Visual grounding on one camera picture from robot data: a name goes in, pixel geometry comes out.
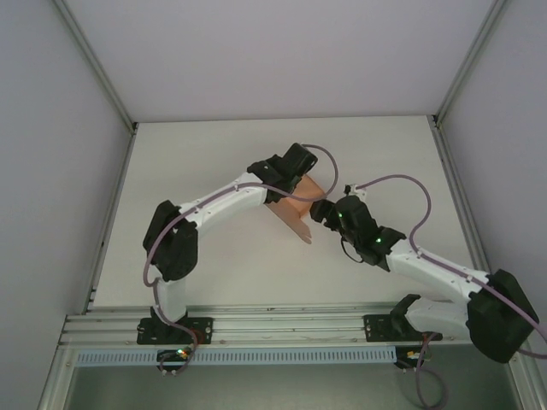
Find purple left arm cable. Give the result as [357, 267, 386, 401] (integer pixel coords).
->
[143, 143, 341, 355]

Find grey metal panel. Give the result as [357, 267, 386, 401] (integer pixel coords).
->
[70, 365, 521, 410]

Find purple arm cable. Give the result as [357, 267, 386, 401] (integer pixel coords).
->
[354, 173, 547, 407]
[143, 143, 341, 355]

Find light blue slotted cable duct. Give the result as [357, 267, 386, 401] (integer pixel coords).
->
[76, 345, 397, 367]

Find thin black cable loop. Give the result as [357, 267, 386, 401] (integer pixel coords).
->
[339, 236, 365, 265]

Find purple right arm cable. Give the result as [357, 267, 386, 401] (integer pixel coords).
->
[354, 173, 547, 407]

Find pink cardboard paper box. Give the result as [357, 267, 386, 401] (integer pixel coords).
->
[266, 173, 326, 248]

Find small circuit board with LEDs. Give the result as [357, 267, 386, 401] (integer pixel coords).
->
[395, 346, 432, 373]
[156, 348, 194, 378]

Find aluminium frame post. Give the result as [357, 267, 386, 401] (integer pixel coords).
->
[432, 0, 513, 127]
[53, 0, 138, 132]

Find aluminium table side rail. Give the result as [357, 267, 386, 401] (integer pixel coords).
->
[86, 123, 138, 316]
[428, 115, 492, 274]

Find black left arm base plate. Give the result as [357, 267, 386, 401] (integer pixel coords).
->
[136, 316, 215, 345]

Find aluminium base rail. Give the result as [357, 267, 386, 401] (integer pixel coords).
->
[59, 301, 529, 349]

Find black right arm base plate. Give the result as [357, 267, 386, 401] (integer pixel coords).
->
[362, 313, 444, 343]

